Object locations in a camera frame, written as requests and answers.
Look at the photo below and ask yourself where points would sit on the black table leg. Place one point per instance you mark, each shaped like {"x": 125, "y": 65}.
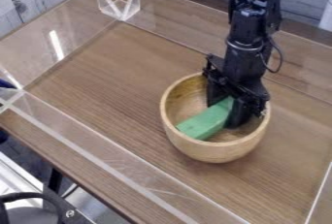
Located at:
{"x": 55, "y": 181}

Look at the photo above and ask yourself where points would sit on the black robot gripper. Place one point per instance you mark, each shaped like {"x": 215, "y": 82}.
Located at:
{"x": 235, "y": 76}

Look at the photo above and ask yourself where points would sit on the clear acrylic tray walls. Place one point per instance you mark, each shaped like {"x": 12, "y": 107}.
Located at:
{"x": 90, "y": 66}

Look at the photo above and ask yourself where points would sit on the green rectangular block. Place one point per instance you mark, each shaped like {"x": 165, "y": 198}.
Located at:
{"x": 209, "y": 122}

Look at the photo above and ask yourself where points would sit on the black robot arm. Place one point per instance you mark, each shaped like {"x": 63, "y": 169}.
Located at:
{"x": 253, "y": 21}

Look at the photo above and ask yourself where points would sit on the black metal bracket with screw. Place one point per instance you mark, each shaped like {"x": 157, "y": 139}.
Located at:
{"x": 71, "y": 214}

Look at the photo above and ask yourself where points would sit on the brown wooden bowl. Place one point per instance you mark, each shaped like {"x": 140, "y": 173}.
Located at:
{"x": 182, "y": 102}

